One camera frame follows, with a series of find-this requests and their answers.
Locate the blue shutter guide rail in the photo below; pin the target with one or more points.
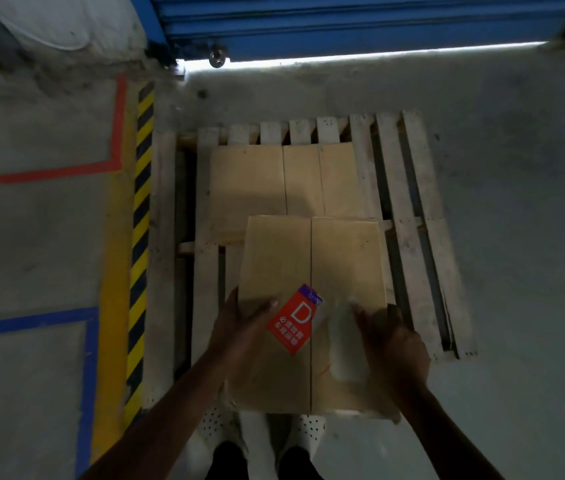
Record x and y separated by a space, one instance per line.
147 19

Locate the person's left hand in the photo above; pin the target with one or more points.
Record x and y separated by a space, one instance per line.
232 339

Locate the blue floor tape line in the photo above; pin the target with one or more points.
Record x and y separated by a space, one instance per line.
87 394

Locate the red floor tape line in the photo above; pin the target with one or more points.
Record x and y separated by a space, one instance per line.
117 119

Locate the yellow black hazard tape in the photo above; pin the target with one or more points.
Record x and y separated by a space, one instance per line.
140 219

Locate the cardboard box black print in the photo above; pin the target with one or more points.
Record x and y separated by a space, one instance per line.
332 179

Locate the person's right hand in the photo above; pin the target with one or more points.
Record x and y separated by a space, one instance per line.
402 354

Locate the cardboard box red label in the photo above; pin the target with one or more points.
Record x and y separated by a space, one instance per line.
277 254

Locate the blue roller shutter door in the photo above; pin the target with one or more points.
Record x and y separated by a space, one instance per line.
362 24

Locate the person's right forearm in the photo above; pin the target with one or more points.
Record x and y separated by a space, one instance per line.
447 439

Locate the white perforated left shoe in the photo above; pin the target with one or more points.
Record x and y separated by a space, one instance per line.
212 424

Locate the white perforated shoe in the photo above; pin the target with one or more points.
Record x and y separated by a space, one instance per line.
212 424
312 429

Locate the wooden pallet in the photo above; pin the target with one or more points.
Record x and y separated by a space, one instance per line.
412 219

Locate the black trousers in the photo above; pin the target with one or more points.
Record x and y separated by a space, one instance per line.
227 464

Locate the white perforated right shoe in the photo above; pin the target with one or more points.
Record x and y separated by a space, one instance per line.
312 429

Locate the person's left forearm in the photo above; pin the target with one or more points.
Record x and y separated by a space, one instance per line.
162 429

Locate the plain cardboard box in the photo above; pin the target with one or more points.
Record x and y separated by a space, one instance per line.
247 184

